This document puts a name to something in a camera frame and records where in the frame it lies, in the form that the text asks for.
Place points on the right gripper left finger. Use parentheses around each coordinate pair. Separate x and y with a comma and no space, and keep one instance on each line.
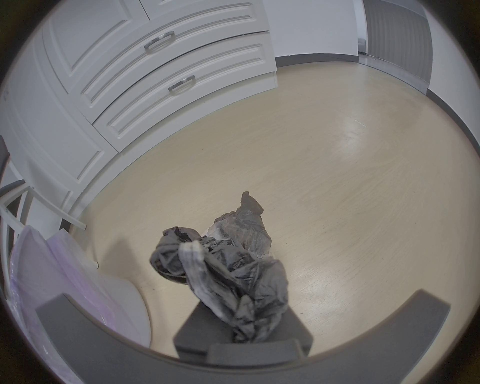
(198,330)

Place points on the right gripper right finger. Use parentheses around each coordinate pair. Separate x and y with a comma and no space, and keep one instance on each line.
(296,330)

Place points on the black plastic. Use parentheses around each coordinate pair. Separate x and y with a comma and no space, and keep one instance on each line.
(243,277)

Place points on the purple plastic bag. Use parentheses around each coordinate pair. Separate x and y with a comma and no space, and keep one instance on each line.
(48,270)

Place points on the white trash bin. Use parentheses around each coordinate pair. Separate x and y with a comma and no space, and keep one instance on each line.
(127,300)

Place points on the white chair dark grey seat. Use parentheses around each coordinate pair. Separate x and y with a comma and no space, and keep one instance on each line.
(22,202)

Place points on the white wardrobe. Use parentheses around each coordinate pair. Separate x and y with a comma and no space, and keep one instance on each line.
(112,75)

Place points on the grey curtain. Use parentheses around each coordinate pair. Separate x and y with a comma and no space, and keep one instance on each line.
(397,37)

